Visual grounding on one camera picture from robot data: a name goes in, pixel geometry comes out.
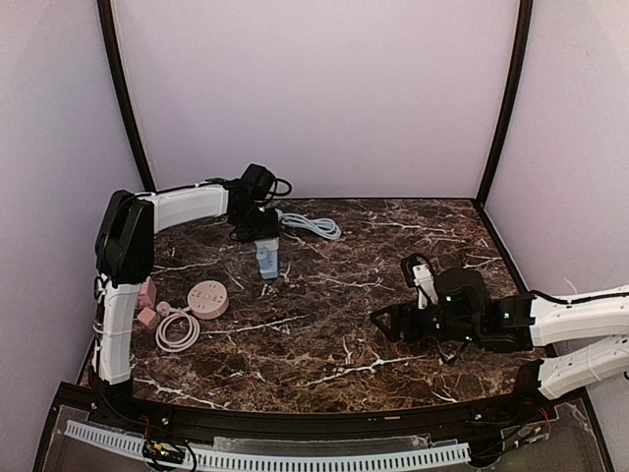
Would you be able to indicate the large pink cube adapter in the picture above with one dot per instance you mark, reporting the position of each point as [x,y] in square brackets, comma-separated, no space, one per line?
[147,295]

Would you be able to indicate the grey slotted cable duct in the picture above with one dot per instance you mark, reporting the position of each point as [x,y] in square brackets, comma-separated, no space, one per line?
[254,455]

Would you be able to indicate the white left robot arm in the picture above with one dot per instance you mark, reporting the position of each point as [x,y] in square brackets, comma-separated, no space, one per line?
[124,250]

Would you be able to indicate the left black frame post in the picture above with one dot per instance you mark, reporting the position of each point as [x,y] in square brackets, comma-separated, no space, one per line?
[126,108]

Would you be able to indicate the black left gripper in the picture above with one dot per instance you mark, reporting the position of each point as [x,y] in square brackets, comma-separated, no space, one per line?
[262,234]

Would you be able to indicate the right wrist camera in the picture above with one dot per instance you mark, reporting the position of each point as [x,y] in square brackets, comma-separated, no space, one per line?
[419,274]

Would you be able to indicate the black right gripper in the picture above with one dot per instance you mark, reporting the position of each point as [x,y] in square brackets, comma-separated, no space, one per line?
[410,324]

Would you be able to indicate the black frame post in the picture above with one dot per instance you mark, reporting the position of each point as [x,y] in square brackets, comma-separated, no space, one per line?
[517,58]
[126,108]

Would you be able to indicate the pink plug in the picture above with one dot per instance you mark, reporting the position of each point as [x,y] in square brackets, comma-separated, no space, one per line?
[163,309]

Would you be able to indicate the small pink cube adapter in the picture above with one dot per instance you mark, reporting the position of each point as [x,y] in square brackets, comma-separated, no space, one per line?
[147,317]

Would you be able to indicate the small green circuit board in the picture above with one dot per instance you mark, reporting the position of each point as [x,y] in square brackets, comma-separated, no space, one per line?
[163,451]

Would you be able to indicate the right black frame post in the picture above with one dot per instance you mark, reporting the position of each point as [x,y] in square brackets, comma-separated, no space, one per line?
[517,58]

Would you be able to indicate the blue power strip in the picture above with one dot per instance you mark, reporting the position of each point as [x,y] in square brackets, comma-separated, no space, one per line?
[271,270]

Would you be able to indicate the pink round power socket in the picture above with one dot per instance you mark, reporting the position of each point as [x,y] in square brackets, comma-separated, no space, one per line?
[208,300]

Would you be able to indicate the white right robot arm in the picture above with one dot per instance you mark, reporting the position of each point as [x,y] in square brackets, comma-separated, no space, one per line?
[600,316]

